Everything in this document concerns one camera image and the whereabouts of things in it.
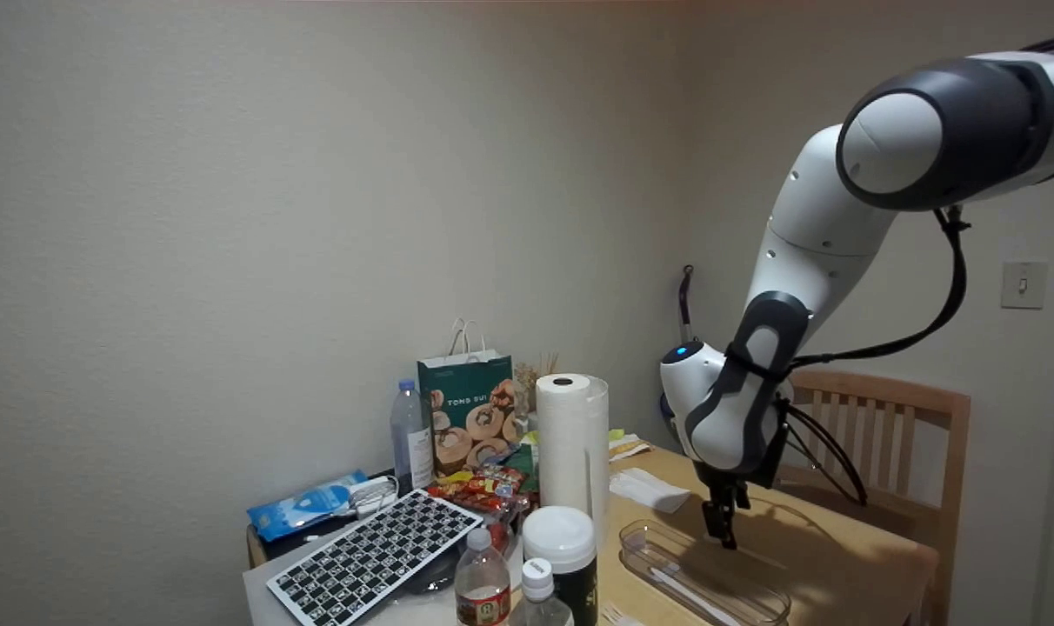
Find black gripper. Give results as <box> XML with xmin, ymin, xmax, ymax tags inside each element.
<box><xmin>697</xmin><ymin>460</ymin><xmax>756</xmax><ymax>555</ymax></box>

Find clear plastic container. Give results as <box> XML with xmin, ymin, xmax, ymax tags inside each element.
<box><xmin>614</xmin><ymin>514</ymin><xmax>802</xmax><ymax>626</ymax></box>

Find white paper napkin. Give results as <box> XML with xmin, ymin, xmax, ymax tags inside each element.
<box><xmin>606</xmin><ymin>465</ymin><xmax>691</xmax><ymax>514</ymax></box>

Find yellow snack packet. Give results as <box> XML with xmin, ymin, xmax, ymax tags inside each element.
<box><xmin>606</xmin><ymin>428</ymin><xmax>657</xmax><ymax>465</ymax></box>

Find white lidded jar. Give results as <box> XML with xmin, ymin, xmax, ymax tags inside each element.
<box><xmin>519</xmin><ymin>506</ymin><xmax>602</xmax><ymax>626</ymax></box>

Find white paper towel roll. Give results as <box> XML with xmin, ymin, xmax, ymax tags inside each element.
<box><xmin>533</xmin><ymin>370</ymin><xmax>612</xmax><ymax>551</ymax></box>

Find wooden slatted chair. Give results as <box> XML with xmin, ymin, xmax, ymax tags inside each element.
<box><xmin>771</xmin><ymin>367</ymin><xmax>974</xmax><ymax>626</ymax></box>

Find small clear white-capped bottle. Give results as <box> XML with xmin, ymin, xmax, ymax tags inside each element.
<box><xmin>506</xmin><ymin>557</ymin><xmax>576</xmax><ymax>626</ymax></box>

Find red snack packets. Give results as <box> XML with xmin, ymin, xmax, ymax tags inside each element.
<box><xmin>425</xmin><ymin>462</ymin><xmax>535</xmax><ymax>551</ymax></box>

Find brown drink bottle red label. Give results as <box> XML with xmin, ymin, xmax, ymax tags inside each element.
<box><xmin>453</xmin><ymin>526</ymin><xmax>516</xmax><ymax>626</ymax></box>

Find green paper gift bag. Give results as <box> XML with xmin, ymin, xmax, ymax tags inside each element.
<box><xmin>414</xmin><ymin>344</ymin><xmax>519</xmax><ymax>476</ymax></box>

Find tall clear water bottle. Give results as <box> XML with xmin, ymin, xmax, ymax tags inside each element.
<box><xmin>385</xmin><ymin>377</ymin><xmax>429</xmax><ymax>498</ymax></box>

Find black grid tray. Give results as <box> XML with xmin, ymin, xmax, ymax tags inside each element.
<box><xmin>264</xmin><ymin>487</ymin><xmax>490</xmax><ymax>626</ymax></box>

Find blue tissue packet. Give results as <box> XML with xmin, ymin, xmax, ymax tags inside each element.
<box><xmin>246</xmin><ymin>470</ymin><xmax>401</xmax><ymax>551</ymax></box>

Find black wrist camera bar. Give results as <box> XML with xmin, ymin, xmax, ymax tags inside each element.
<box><xmin>763</xmin><ymin>396</ymin><xmax>797</xmax><ymax>487</ymax></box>

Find white wall switch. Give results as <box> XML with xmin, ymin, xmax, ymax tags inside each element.
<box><xmin>998</xmin><ymin>259</ymin><xmax>1051</xmax><ymax>312</ymax></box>

